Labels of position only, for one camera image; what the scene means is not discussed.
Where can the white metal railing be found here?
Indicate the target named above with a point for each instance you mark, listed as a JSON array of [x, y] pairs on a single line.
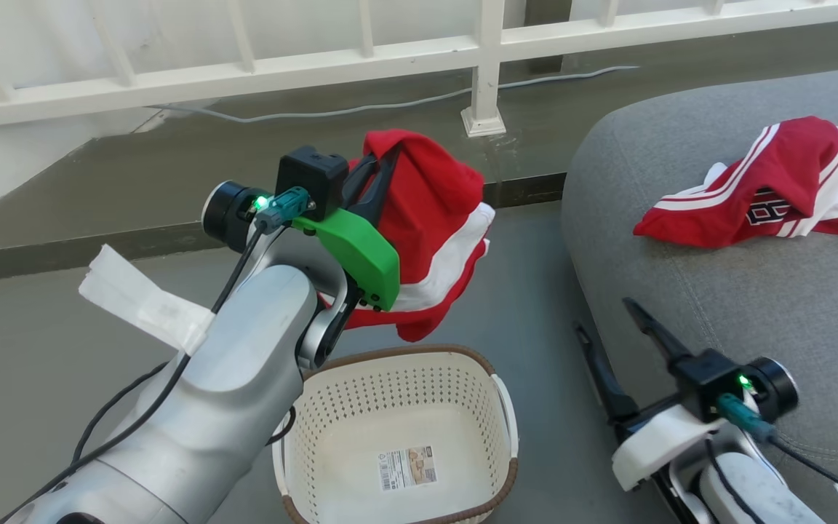
[[484, 65]]

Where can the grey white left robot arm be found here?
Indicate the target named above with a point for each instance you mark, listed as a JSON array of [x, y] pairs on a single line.
[[208, 407]]

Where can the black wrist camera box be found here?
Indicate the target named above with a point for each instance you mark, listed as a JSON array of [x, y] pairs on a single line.
[[710, 378], [311, 180]]

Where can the red shorts with white stripe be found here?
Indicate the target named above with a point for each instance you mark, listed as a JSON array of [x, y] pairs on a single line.
[[433, 211]]

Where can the printed barcode label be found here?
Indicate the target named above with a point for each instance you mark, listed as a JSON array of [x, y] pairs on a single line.
[[407, 468]]

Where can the red white sports jersey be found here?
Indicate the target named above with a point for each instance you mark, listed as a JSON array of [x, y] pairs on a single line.
[[775, 182]]

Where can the grey fabric sofa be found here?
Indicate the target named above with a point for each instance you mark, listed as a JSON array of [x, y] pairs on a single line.
[[739, 313]]

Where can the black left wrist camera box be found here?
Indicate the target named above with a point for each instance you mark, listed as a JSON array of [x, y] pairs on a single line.
[[311, 180]]

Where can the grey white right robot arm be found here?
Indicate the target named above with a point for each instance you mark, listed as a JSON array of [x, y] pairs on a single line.
[[746, 487]]

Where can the white paper tape tag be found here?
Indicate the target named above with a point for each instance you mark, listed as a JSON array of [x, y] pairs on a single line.
[[142, 302]]

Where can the white perforated laundry basket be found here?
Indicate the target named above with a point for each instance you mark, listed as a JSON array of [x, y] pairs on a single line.
[[390, 407]]

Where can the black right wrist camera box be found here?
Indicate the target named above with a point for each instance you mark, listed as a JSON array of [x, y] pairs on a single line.
[[710, 378]]

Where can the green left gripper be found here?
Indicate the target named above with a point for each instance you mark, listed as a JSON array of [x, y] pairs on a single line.
[[368, 258]]

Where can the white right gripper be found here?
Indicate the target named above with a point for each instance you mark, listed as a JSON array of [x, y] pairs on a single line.
[[663, 440]]

